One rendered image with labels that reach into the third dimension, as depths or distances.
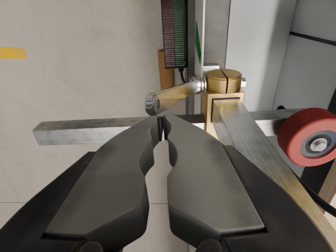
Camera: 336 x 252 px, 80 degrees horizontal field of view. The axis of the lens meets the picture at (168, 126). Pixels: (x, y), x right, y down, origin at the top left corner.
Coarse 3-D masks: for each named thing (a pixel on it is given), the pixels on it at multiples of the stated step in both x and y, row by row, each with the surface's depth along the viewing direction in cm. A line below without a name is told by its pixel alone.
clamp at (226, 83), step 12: (216, 72) 29; (228, 72) 28; (216, 84) 27; (228, 84) 26; (240, 84) 28; (204, 96) 30; (216, 96) 27; (228, 96) 27; (240, 96) 27; (204, 108) 30; (204, 120) 31
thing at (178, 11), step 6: (174, 0) 36; (180, 0) 36; (174, 6) 36; (180, 6) 36; (174, 12) 37; (180, 12) 37; (174, 18) 37; (180, 18) 37; (174, 24) 38; (180, 24) 38; (174, 30) 38; (180, 30) 38; (174, 36) 39; (180, 36) 39; (174, 42) 40; (180, 42) 40; (180, 48) 40; (180, 54) 41; (180, 60) 41
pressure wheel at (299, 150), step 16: (304, 112) 27; (320, 112) 26; (288, 128) 28; (304, 128) 26; (320, 128) 26; (288, 144) 27; (304, 144) 27; (320, 144) 26; (304, 160) 28; (320, 160) 28
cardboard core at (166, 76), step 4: (160, 52) 101; (160, 56) 102; (160, 60) 103; (160, 64) 104; (160, 68) 106; (164, 68) 104; (172, 68) 106; (160, 72) 107; (164, 72) 105; (168, 72) 106; (172, 72) 107; (160, 76) 108; (164, 76) 107; (168, 76) 107; (172, 76) 108; (160, 80) 110; (164, 80) 108; (168, 80) 108; (172, 80) 109; (160, 84) 111; (164, 84) 109; (168, 84) 109; (172, 84) 110; (160, 88) 113
